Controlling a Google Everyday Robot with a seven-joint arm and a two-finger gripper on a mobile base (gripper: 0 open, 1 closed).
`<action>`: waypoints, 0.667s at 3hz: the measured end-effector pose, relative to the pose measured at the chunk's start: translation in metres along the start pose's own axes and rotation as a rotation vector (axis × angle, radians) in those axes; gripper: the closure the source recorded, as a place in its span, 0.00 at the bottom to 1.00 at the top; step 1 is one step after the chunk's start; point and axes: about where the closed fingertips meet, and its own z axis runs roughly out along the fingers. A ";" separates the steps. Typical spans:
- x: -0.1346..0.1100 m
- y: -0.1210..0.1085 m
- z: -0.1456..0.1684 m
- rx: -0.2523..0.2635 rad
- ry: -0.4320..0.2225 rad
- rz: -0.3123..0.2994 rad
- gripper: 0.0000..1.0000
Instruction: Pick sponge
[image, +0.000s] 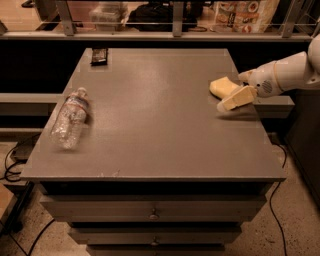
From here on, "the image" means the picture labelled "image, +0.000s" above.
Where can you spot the clear plastic container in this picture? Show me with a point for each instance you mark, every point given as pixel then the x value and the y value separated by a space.
pixel 109 16

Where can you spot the grey drawer cabinet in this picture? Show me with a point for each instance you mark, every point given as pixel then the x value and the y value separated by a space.
pixel 160 171

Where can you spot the clear plastic water bottle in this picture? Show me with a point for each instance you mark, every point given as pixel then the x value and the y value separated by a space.
pixel 70 120

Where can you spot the yellow sponge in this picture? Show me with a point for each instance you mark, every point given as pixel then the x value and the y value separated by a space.
pixel 222 87

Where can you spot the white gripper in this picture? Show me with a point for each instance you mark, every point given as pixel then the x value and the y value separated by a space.
pixel 262 81

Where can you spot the metal railing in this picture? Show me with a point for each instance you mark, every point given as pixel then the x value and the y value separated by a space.
pixel 68 20

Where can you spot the black bag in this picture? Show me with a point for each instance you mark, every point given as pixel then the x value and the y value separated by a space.
pixel 158 16

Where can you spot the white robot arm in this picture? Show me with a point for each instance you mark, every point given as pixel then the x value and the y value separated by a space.
pixel 298 71

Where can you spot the small dark packet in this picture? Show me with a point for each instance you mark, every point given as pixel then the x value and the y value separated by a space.
pixel 99 56

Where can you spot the printed food bag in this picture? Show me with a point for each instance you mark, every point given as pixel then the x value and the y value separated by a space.
pixel 244 16

